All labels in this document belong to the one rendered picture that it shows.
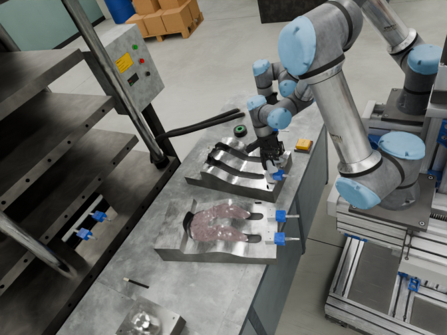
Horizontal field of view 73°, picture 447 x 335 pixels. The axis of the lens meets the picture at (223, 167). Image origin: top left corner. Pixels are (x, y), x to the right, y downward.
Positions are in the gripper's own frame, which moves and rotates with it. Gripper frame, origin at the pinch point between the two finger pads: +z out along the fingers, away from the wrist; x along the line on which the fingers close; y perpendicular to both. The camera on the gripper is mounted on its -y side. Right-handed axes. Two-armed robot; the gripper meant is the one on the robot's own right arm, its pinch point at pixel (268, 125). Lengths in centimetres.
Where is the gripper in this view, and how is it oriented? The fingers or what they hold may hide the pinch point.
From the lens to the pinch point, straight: 158.5
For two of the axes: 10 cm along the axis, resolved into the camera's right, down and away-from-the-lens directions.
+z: 2.6, 6.9, 6.8
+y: 8.6, 1.5, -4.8
